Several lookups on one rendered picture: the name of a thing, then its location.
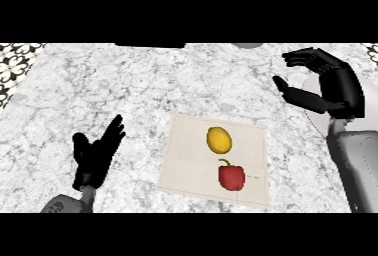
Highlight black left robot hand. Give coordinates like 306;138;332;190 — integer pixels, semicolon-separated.
71;114;127;192

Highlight grey round object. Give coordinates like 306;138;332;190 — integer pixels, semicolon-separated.
231;42;265;50

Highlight beige placemat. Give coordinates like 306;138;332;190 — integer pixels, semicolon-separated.
155;113;273;210

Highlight red bell pepper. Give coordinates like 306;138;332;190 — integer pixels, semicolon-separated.
217;158;247;192

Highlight yellow lemon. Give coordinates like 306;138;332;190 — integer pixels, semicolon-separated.
205;126;234;155

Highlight black appliance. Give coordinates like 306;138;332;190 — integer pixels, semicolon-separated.
114;42;188;49

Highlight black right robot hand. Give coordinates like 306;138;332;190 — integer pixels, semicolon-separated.
272;47;368;120

